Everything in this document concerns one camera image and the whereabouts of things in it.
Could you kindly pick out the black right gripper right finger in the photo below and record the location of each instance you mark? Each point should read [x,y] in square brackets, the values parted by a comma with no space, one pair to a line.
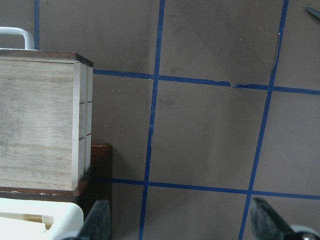
[267,224]

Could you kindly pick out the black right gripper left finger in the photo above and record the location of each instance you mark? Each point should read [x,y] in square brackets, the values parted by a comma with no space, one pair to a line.
[97,225]

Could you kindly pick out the light wooden drawer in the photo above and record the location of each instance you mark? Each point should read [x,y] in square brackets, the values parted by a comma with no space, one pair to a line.
[45,116]

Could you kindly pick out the black orange scissors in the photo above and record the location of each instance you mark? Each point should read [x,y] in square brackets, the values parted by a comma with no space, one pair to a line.
[313,12]

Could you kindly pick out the dark brown wooden cabinet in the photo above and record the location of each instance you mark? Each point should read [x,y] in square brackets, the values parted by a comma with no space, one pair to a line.
[97,182]

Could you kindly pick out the white plastic tray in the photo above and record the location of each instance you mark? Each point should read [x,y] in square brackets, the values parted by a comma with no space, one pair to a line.
[39,220]

